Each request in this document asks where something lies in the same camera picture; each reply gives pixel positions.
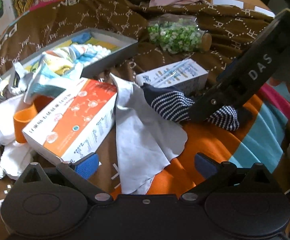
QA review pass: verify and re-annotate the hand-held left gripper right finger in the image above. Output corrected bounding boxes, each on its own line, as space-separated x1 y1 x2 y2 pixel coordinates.
180 152 270 203

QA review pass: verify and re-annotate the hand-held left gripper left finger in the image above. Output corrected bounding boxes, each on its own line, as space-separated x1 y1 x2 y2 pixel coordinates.
16 152 113 204

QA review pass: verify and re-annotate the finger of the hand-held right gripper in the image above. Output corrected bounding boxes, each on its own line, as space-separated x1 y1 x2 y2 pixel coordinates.
188 36 290 123

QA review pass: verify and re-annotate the grey cloth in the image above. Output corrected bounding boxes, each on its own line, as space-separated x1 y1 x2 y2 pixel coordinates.
110 74 188 195

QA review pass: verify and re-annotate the navy striped sock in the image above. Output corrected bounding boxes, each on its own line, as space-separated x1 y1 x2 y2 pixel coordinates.
141 84 241 132

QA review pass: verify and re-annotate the white towel with coloured stripes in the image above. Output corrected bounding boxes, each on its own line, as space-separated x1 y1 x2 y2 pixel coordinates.
24 50 86 104

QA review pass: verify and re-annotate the yellow cloth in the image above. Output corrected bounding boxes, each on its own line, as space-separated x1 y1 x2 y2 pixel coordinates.
44 55 72 77

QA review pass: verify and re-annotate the grey tray with frog picture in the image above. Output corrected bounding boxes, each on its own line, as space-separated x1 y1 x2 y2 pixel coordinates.
0 28 139 86

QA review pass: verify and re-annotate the white waffle cloth blue print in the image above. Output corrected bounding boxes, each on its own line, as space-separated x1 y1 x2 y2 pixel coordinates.
69 36 113 67

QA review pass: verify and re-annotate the orange and white box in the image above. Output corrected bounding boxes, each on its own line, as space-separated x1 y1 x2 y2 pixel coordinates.
22 78 118 163

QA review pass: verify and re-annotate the white box with blue print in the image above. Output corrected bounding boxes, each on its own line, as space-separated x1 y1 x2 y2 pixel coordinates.
136 58 209 97

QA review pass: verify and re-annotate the orange cup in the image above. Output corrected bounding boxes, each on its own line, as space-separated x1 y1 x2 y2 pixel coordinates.
13 96 42 144

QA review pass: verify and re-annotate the glass jar of green beads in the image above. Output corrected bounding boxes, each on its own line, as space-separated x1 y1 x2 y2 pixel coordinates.
147 15 213 54

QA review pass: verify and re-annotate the crumpled white wrapper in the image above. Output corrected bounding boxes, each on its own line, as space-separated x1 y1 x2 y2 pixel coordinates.
0 61 36 97

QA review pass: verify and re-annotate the brown printed blanket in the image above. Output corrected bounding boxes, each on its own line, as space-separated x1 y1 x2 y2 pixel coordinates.
0 0 290 240

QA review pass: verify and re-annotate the group of cartoon wall posters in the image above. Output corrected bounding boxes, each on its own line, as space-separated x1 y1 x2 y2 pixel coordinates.
0 0 85 47

